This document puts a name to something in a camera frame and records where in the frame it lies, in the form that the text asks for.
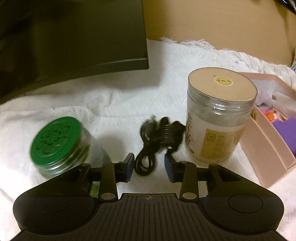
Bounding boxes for purple pink sponge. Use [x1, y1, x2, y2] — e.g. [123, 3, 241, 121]
[273, 117, 296, 155]

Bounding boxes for pastel squishy toy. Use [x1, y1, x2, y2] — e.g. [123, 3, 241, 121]
[258, 106, 286, 123]

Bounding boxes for black coiled cable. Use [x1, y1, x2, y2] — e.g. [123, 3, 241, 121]
[134, 114, 186, 176]

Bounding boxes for tall clear plastic jar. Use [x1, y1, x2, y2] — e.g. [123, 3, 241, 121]
[185, 67, 257, 164]

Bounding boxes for black monitor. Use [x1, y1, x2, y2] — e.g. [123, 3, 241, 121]
[1, 1, 149, 103]

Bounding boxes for pink cardboard box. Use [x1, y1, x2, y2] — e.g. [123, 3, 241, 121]
[240, 72, 295, 188]

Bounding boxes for green lid glass jar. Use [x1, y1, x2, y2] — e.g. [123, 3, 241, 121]
[30, 116, 95, 178]

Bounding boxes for lavender fluffy scrunchie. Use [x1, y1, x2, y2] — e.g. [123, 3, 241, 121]
[255, 89, 276, 108]

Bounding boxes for white textured cloth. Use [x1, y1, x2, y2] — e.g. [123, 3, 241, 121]
[1, 38, 295, 240]

